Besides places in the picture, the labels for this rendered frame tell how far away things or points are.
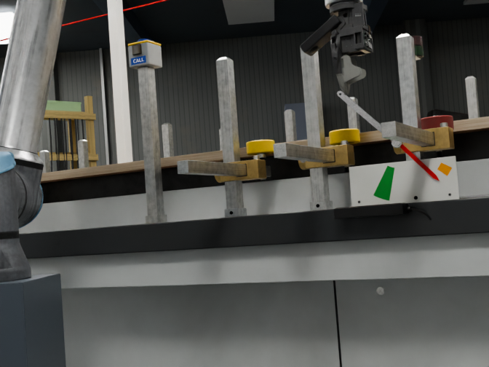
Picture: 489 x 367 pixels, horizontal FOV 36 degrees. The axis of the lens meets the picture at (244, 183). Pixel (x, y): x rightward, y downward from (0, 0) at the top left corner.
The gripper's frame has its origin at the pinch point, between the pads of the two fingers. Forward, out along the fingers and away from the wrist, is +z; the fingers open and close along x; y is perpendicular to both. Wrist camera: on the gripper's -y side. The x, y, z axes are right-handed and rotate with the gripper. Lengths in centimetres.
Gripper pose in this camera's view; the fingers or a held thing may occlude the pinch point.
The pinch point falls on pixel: (343, 90)
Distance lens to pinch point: 181.7
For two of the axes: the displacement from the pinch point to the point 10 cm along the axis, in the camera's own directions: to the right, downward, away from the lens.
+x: 4.7, 0.1, 8.8
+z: 0.8, 10.0, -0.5
